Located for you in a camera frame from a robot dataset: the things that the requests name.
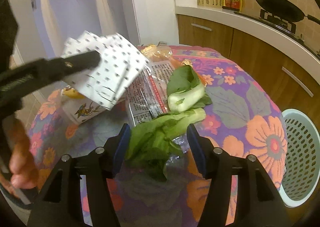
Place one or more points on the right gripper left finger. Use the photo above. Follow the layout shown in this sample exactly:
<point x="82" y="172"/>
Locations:
<point x="59" y="201"/>

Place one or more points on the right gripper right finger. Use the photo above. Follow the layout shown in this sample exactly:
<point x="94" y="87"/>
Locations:
<point x="258" y="202"/>

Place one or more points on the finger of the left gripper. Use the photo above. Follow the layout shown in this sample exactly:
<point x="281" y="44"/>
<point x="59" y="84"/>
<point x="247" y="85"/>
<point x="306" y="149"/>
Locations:
<point x="42" y="72"/>

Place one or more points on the green bok choy bunch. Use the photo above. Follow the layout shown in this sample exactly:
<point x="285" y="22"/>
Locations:
<point x="152" y="142"/>

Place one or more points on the bird pattern paper cup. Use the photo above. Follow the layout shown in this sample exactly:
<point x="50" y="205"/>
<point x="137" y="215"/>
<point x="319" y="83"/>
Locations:
<point x="78" y="108"/>

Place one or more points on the printed plastic wrapper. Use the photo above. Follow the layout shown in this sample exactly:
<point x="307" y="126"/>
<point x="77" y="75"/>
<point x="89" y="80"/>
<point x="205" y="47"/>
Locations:
<point x="146" y="97"/>

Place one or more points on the polka dot paper wrapper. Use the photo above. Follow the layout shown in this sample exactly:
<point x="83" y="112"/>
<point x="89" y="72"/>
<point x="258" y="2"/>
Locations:
<point x="120" y="63"/>

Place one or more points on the bok choy stalk piece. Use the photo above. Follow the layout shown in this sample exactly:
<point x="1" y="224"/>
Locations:
<point x="185" y="90"/>

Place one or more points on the orange snack wrapper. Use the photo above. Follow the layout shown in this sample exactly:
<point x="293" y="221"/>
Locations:
<point x="164" y="53"/>

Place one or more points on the wooden kitchen cabinet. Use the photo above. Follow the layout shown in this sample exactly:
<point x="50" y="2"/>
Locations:
<point x="286" y="83"/>

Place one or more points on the person left hand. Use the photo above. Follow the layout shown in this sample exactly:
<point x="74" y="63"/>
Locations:
<point x="22" y="166"/>

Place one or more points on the light blue perforated basket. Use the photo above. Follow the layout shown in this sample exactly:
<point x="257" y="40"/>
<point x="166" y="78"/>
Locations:
<point x="302" y="159"/>

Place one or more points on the floral cloth covered table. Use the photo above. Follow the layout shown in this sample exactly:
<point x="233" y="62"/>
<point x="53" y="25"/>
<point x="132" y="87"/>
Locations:
<point x="241" y="120"/>

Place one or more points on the white countertop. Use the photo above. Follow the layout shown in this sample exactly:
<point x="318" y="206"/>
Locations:
<point x="271" y="36"/>

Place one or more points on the black gas stove top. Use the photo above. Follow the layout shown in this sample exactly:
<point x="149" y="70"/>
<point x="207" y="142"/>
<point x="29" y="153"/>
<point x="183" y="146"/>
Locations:
<point x="283" y="26"/>

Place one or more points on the black wok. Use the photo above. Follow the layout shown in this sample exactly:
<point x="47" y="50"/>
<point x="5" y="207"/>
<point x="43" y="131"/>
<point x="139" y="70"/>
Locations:
<point x="286" y="10"/>

